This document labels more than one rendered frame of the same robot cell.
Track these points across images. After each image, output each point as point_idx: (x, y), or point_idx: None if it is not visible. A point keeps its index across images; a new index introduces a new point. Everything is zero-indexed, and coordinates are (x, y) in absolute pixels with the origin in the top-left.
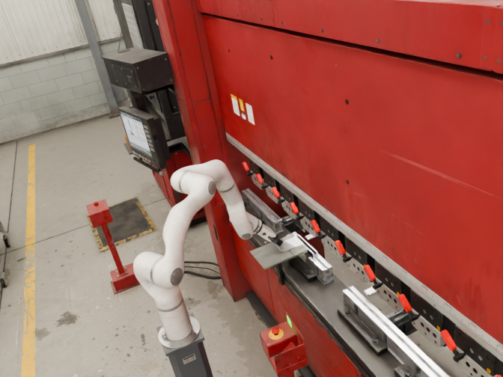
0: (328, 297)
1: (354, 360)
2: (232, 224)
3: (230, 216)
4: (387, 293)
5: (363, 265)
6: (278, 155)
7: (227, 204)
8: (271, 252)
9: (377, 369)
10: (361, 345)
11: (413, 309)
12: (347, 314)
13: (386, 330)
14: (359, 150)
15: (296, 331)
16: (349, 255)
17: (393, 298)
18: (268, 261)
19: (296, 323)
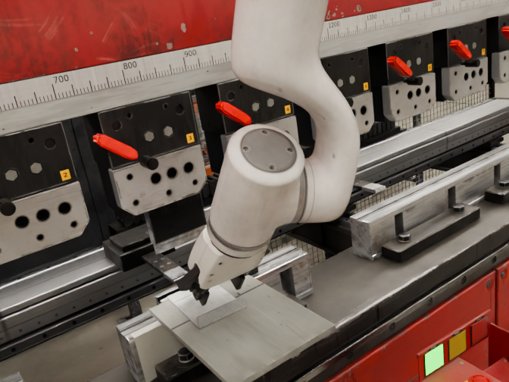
0: (354, 281)
1: (484, 261)
2: (354, 133)
3: (343, 99)
4: (469, 73)
5: (426, 72)
6: None
7: (316, 49)
8: (245, 328)
9: (506, 214)
10: (466, 232)
11: (501, 51)
12: (410, 238)
13: (449, 180)
14: None
15: (466, 334)
16: (398, 83)
17: (478, 69)
18: (295, 324)
19: None
